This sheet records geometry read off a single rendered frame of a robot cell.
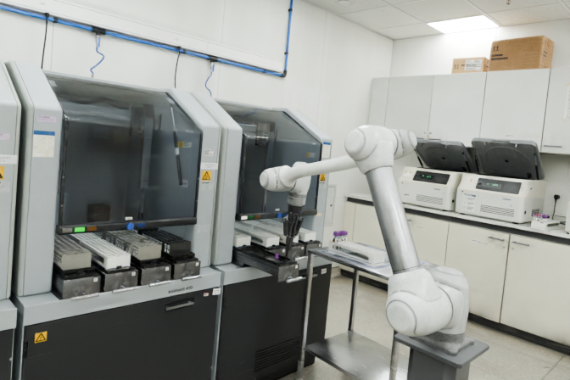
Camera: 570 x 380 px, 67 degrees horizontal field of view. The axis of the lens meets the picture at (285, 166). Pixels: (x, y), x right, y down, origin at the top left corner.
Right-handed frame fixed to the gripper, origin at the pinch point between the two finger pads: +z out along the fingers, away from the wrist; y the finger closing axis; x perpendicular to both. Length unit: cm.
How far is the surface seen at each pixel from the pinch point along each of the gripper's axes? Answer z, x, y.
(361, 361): 57, 28, -39
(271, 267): 9.2, 6.0, 14.1
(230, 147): -43, -26, 27
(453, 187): -26, -43, -222
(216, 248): 8.5, -21.3, 28.3
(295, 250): 10.8, -16.5, -20.5
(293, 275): 12.2, 10.9, 3.2
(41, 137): -40, -18, 112
